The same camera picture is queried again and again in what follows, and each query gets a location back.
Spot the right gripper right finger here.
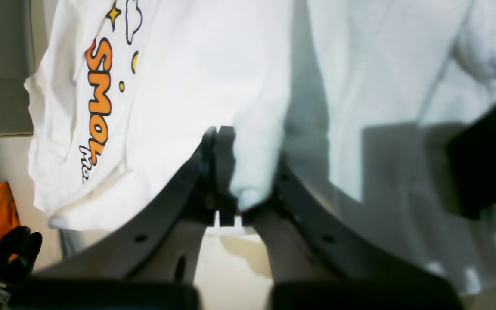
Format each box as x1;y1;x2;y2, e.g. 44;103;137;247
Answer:
214;125;464;310

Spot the grey cardboard box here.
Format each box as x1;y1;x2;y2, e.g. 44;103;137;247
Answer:
0;0;35;137

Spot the white t-shirt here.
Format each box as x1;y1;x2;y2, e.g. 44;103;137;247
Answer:
25;0;496;295

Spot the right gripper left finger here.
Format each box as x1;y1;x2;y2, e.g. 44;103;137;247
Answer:
8;127;217;310

